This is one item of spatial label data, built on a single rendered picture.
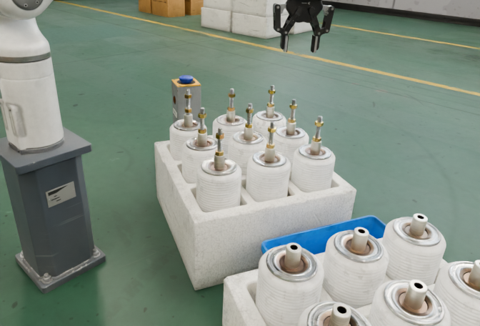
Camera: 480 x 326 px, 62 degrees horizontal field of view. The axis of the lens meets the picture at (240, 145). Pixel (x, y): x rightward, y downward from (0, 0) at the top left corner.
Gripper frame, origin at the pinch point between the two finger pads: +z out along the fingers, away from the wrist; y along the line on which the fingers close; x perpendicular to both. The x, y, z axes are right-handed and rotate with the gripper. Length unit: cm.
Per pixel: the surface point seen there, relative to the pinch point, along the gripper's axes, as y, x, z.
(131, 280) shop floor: -39, -22, 47
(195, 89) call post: -23.3, 20.3, 17.0
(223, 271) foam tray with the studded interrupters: -19, -25, 43
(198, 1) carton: -5, 404, 32
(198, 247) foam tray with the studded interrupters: -24, -26, 35
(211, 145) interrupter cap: -20.6, -7.4, 21.7
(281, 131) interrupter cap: -2.4, -0.1, 21.7
